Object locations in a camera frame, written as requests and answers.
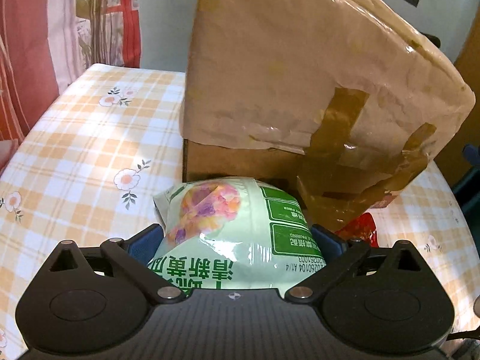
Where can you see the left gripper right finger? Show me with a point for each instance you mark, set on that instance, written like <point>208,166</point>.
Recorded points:
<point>357,265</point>

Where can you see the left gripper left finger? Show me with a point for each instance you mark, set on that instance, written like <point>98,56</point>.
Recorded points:
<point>127,260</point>

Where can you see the light green snack bag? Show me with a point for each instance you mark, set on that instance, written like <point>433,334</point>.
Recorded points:
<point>233,233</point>

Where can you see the red snack packet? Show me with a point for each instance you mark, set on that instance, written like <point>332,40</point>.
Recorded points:
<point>362,227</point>

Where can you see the checkered floral bed sheet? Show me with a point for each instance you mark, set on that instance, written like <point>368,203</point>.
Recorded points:
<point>90,167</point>

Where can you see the brown cardboard box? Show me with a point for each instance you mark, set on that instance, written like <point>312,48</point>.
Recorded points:
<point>342,101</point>

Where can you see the red printed backdrop curtain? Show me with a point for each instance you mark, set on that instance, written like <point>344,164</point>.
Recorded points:
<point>47,44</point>

